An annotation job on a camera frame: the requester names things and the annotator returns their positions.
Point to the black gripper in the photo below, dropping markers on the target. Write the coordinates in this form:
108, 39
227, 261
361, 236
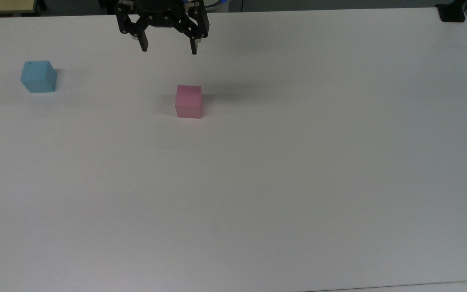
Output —
160, 16

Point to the blue cube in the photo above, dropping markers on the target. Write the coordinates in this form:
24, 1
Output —
39, 77

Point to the pink cube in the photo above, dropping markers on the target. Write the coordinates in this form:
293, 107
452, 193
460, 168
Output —
189, 101

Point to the wooden table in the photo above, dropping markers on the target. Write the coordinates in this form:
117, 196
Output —
2, 6

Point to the black camera stand base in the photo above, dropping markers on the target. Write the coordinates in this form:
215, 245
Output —
452, 12

